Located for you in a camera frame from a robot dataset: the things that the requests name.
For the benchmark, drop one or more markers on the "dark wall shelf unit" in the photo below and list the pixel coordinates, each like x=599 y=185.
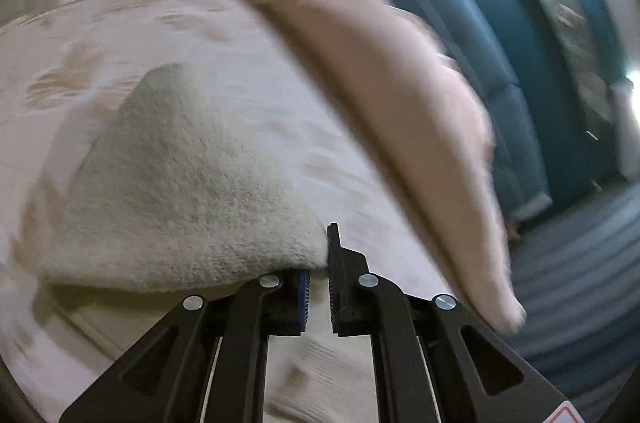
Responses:
x=565 y=18

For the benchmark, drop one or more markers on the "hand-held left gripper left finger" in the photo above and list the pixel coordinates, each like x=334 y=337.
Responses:
x=302 y=303

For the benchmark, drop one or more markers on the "striped grey rug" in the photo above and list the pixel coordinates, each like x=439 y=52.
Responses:
x=575 y=263

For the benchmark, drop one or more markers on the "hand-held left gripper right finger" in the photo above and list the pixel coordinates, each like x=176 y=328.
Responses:
x=334 y=303

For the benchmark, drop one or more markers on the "white patterned fluffy towel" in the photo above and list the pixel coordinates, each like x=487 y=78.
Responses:
x=225 y=43

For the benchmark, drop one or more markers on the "pink blanket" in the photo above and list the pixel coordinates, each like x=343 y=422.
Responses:
x=400 y=103

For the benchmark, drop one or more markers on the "blue sofa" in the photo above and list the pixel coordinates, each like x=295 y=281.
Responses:
x=500 y=113

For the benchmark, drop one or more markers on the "white fluffy cloth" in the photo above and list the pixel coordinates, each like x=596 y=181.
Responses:
x=175 y=203

